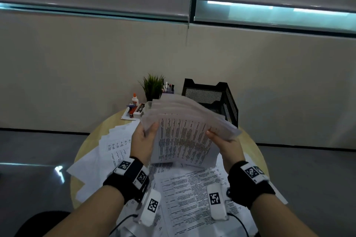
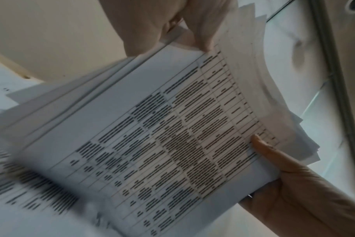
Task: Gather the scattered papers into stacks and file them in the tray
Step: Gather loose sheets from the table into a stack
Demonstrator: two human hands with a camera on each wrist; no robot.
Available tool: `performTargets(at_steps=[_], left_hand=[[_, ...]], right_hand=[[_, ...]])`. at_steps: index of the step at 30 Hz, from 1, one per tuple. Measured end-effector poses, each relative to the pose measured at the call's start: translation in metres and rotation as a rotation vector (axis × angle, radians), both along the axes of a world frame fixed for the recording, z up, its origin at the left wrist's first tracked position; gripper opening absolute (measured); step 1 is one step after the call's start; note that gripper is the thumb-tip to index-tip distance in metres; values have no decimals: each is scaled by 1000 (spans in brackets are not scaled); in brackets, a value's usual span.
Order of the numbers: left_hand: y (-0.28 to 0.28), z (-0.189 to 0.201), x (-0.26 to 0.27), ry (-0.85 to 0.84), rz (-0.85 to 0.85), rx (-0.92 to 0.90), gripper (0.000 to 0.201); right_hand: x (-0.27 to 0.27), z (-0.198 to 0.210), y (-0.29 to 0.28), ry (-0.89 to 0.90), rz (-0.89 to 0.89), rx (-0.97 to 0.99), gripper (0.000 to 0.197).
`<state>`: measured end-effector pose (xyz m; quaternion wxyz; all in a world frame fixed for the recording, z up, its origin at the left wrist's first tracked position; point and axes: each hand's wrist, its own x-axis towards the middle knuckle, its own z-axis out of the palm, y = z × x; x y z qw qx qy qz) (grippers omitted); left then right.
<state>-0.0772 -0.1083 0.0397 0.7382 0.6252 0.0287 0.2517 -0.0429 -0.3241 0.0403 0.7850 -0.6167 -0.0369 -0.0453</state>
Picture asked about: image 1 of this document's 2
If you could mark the white glue bottle orange cap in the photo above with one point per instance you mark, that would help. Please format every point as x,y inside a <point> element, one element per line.
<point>135,100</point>

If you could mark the white tray with stapler items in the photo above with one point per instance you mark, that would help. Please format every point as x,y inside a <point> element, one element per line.
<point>125,116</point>

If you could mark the red stapler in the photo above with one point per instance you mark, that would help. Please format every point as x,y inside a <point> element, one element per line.
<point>133,111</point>

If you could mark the bunch of marker pens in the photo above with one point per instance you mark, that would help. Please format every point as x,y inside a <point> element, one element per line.
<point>167,86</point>

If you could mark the person's right forearm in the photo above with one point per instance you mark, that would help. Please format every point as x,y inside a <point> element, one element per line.
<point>278,217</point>

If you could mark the pile of printed papers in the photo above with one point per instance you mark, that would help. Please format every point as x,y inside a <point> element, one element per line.
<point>189,195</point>

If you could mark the black mesh paper tray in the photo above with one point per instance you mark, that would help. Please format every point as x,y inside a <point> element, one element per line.
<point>205,96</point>

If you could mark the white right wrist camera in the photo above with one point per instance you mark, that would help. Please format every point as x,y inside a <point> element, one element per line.
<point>215,200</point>

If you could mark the round wooden table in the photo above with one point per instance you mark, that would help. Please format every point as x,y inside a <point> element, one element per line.
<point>91,136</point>

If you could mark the person's left forearm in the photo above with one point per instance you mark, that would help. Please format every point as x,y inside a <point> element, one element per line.
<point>89,214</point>

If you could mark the white box black label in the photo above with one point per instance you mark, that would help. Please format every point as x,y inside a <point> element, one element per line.
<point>139,110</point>

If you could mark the person's right hand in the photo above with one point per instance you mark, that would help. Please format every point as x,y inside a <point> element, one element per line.
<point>232,153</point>

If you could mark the black right wrist band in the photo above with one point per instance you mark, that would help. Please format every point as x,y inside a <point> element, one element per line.
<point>244,189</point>

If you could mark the green potted plant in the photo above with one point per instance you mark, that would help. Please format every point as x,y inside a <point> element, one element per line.
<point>152,85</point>

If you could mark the person's left hand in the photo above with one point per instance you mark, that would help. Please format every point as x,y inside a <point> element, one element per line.
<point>141,148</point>

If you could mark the bundle of printed papers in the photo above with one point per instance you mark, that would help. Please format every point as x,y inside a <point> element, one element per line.
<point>183,139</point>

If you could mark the small blue tool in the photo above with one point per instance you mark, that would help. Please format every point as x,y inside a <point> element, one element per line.
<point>130,105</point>

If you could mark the black wrist band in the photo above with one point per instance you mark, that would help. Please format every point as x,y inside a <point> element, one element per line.
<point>125,181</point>
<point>244,189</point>

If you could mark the black left wrist band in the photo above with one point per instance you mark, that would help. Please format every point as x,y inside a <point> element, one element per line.
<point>125,181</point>

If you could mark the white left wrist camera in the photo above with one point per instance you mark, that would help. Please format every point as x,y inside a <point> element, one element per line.
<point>151,206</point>

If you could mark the window with black frame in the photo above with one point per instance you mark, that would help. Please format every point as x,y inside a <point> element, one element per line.
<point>250,14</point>

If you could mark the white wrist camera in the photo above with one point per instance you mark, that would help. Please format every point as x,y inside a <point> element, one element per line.
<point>151,206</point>
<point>215,200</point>

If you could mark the clear plastic box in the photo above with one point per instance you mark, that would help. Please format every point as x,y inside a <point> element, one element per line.
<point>148,105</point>

